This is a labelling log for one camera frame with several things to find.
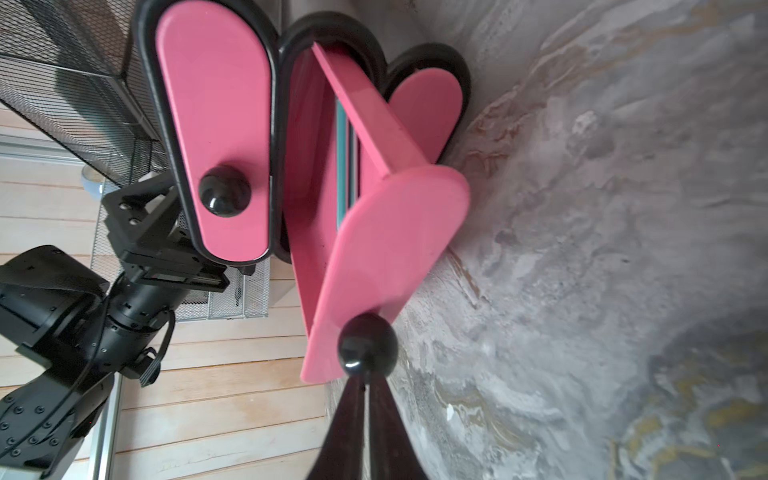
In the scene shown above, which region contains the pink bottom drawer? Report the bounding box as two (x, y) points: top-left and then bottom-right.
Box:
(388, 68), (464, 164)

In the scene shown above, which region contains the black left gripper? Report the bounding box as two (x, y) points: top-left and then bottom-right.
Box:
(102, 172), (230, 293)

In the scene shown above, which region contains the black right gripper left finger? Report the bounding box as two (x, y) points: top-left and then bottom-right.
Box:
(306, 376), (365, 480)

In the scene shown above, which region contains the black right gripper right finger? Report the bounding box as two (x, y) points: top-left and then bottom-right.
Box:
(369, 375), (427, 480)

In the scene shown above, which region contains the black wire mesh basket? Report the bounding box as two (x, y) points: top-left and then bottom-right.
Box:
(1, 1), (170, 187)

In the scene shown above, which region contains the black drawer cabinet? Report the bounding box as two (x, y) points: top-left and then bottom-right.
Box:
(133, 1), (471, 267)

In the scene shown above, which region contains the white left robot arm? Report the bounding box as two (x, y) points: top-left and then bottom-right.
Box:
(1, 173), (229, 478)

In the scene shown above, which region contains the green pencil bundle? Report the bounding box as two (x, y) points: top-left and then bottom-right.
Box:
(335, 99), (360, 229)

